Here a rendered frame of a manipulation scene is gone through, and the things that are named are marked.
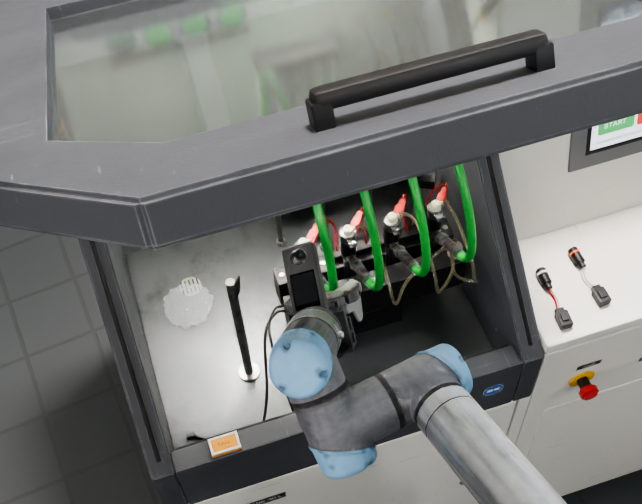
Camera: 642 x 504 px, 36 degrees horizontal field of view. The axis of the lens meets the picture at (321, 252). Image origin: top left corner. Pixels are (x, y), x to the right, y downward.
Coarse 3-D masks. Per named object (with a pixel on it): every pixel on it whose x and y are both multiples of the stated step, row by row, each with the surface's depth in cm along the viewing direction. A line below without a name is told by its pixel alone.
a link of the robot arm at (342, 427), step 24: (360, 384) 123; (312, 408) 118; (336, 408) 119; (360, 408) 120; (384, 408) 120; (312, 432) 120; (336, 432) 119; (360, 432) 120; (384, 432) 121; (336, 456) 119; (360, 456) 120
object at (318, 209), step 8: (320, 208) 139; (320, 216) 139; (320, 224) 139; (320, 232) 140; (328, 232) 140; (328, 240) 140; (328, 248) 140; (328, 256) 141; (328, 264) 142; (328, 272) 143; (336, 272) 143; (328, 280) 144; (336, 280) 144; (328, 288) 153; (336, 288) 145
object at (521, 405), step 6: (516, 402) 185; (522, 402) 185; (528, 402) 186; (516, 408) 187; (522, 408) 187; (516, 414) 189; (522, 414) 190; (516, 420) 192; (522, 420) 193; (510, 426) 194; (516, 426) 194; (510, 432) 196; (516, 432) 197; (510, 438) 199; (516, 438) 200
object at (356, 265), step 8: (368, 192) 145; (368, 200) 145; (368, 208) 145; (368, 216) 145; (368, 224) 146; (376, 224) 146; (376, 232) 146; (376, 240) 147; (376, 248) 147; (376, 256) 148; (352, 264) 168; (360, 264) 166; (376, 264) 149; (360, 272) 164; (368, 272) 163; (376, 272) 150; (368, 280) 160; (376, 280) 152; (376, 288) 154
